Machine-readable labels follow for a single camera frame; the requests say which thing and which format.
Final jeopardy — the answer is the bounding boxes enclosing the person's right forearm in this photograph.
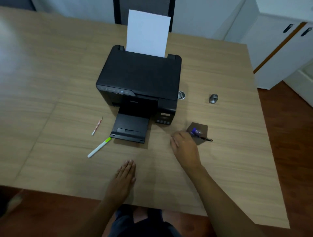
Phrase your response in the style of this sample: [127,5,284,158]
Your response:
[184,165,267,237]

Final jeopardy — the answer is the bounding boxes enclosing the dark chair back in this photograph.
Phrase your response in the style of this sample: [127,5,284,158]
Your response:
[113,0,176,33]

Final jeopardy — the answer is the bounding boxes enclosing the white paper sheet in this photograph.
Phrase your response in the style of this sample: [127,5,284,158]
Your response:
[126,9,171,58]

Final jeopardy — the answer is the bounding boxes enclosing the person's right hand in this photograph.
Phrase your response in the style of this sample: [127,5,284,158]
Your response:
[170,131,202,170]

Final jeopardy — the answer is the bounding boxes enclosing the red patterned pencil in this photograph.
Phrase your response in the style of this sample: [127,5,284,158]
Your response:
[91,117,104,136]

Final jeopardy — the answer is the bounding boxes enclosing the dark grey square pad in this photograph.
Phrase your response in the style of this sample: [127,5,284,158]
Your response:
[186,122,208,146]

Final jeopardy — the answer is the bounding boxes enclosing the person's left forearm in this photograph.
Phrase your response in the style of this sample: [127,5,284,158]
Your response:
[64,195,127,237]

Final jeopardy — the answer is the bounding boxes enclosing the white cabinet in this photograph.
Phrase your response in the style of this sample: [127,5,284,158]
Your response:
[224,0,313,108]

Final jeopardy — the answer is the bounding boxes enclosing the black inkjet printer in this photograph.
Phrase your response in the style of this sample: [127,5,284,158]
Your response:
[96,45,182,144]

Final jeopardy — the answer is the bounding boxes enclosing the white green-capped marker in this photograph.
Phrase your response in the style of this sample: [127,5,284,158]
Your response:
[88,137,112,158]

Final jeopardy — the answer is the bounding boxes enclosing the person's dark shorts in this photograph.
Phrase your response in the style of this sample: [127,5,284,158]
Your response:
[108,205,182,237]

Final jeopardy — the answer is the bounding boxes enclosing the person's left hand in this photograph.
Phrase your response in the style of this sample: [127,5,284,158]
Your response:
[105,160,136,202]

